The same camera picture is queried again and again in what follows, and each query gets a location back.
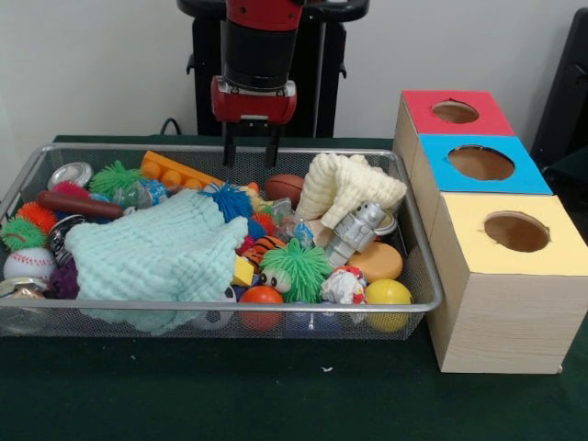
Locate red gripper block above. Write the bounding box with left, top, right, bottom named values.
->
left=209, top=75, right=299, bottom=167

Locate blue spiky ball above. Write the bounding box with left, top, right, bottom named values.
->
left=199, top=182, right=256, bottom=224

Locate cream waffle cloth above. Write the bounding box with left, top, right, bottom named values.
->
left=295, top=153, right=409, bottom=230

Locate shallow mesh bin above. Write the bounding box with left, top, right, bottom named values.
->
left=0, top=142, right=445, bottom=341

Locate wooden box with three holes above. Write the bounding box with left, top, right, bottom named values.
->
left=392, top=89, right=588, bottom=374

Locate brown toy football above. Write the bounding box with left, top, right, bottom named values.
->
left=264, top=173, right=307, bottom=202

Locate orange toy brick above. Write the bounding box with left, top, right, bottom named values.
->
left=140, top=150, right=226, bottom=192

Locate green spiky creature with eyes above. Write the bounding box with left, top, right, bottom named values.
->
left=259, top=238, right=334, bottom=304

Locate silver toy robot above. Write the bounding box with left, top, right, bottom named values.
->
left=323, top=200, right=387, bottom=267

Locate red-orange ball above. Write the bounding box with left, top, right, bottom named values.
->
left=238, top=285, right=285, bottom=333

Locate mint waffle cloth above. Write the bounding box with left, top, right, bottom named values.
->
left=63, top=188, right=249, bottom=335

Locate tan round disc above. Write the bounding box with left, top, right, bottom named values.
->
left=346, top=241, right=404, bottom=283

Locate yellow ball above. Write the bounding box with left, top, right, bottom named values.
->
left=365, top=278, right=413, bottom=334

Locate black chair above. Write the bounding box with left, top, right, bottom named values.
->
left=530, top=6, right=588, bottom=160

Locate dark green side table cloth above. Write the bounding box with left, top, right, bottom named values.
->
left=544, top=149, right=588, bottom=185

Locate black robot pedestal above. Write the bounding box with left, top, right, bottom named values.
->
left=176, top=0, right=371, bottom=138

